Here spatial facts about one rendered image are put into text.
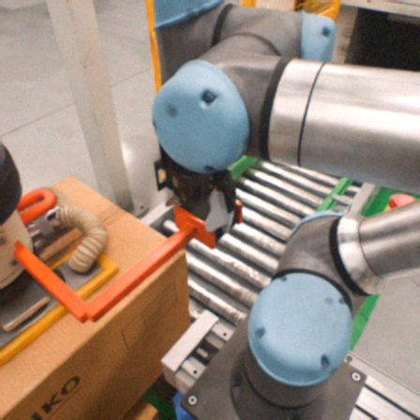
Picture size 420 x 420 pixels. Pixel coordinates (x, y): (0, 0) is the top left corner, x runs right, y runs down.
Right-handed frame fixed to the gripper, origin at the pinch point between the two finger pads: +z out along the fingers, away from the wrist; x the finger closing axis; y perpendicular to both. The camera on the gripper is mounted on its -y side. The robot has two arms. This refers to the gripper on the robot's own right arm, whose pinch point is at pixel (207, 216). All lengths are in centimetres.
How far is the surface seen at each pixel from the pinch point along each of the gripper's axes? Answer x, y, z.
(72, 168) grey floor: -195, -67, 118
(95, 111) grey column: -121, -55, 42
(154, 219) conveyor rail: -56, -31, 60
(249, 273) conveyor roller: -12, -37, 66
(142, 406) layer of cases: -8, 21, 65
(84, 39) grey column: -121, -59, 9
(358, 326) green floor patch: 28, -80, 121
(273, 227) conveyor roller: -19, -63, 66
